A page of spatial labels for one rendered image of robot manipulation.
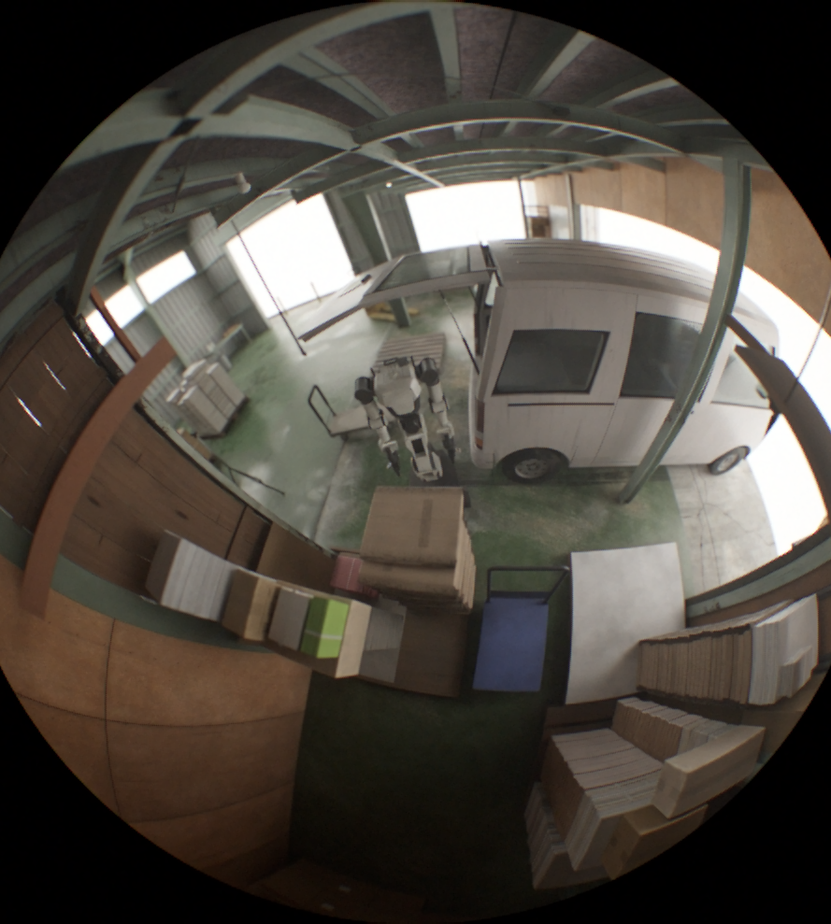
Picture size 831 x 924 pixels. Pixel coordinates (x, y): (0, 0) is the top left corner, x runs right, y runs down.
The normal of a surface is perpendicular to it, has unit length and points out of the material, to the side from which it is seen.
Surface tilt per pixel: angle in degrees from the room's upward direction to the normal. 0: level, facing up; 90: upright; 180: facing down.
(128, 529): 90
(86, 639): 90
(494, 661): 0
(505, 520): 0
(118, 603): 90
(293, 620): 0
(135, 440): 90
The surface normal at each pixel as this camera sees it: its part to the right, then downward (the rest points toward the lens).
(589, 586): -0.25, -0.58
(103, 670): 0.96, -0.02
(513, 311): -0.17, 0.76
